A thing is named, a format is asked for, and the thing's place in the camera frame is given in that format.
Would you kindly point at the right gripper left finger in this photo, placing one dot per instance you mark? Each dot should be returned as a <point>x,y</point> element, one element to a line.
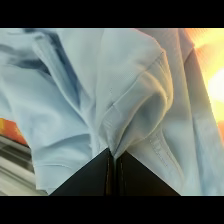
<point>90,180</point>

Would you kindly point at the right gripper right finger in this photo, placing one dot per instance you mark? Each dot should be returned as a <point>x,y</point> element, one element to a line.
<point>143,181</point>

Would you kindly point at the light blue T-shirt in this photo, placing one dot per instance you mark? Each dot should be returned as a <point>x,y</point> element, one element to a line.
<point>126,83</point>

